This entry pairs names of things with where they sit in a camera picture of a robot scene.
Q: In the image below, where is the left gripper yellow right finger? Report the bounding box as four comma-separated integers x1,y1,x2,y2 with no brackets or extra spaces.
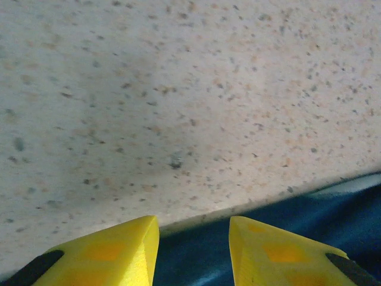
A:
228,215,381,286

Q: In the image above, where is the dark blue t-shirt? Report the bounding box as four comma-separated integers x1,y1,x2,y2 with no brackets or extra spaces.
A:
153,173,381,286

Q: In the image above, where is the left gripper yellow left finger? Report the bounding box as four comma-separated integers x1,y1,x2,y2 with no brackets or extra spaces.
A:
0,214,161,286

